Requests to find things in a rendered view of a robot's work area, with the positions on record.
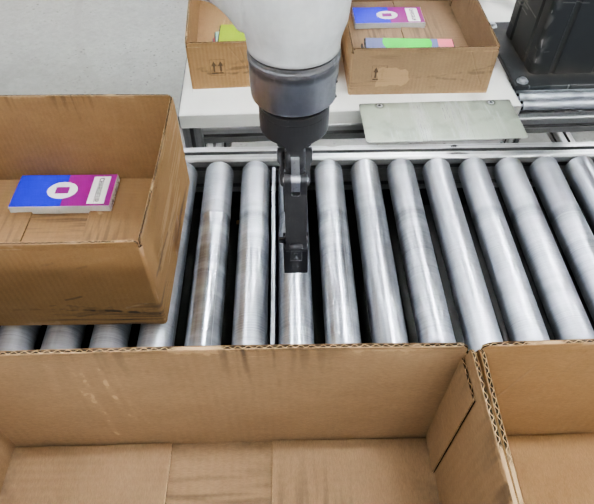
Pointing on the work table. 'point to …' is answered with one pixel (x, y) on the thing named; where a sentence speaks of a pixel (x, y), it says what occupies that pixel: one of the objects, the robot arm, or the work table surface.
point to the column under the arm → (566, 44)
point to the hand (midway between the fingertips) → (294, 228)
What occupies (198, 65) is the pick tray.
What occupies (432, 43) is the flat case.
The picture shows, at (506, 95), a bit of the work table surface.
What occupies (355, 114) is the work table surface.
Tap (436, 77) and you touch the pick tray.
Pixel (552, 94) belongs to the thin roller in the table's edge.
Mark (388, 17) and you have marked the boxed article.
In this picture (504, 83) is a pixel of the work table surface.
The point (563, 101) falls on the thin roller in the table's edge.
